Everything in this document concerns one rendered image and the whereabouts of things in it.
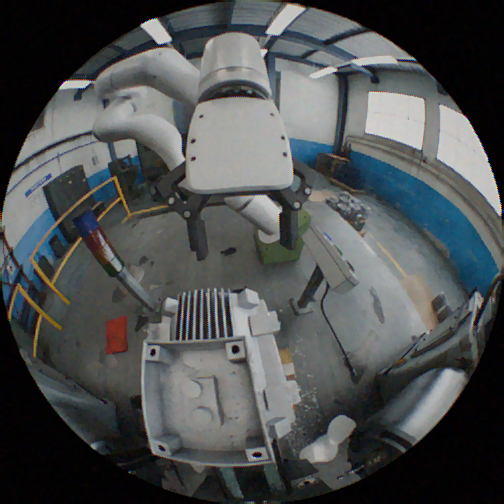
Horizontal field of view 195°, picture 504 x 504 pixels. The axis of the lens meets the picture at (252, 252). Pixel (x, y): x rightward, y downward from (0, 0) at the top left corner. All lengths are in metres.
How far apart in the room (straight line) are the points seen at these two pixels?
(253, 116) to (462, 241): 5.39
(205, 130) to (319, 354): 0.55
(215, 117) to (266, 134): 0.05
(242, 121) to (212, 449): 0.30
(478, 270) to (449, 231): 1.49
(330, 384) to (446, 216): 5.26
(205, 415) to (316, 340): 0.43
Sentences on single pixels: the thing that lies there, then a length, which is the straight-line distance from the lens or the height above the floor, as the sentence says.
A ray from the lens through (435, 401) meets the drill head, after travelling 0.35.
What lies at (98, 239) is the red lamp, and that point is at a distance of 0.42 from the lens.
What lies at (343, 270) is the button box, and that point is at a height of 1.08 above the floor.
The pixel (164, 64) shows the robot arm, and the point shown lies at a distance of 0.33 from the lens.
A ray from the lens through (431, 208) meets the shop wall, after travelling 5.59.
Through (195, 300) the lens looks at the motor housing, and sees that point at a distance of 0.20.
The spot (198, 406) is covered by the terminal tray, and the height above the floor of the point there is 1.13.
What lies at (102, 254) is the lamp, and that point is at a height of 1.10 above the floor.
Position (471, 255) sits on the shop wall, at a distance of 5.44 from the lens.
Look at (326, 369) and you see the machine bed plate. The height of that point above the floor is 0.80.
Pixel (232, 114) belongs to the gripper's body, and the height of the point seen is 1.30.
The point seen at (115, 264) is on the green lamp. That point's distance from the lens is 0.45.
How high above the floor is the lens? 1.27
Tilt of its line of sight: 44 degrees down
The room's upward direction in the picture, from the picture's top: straight up
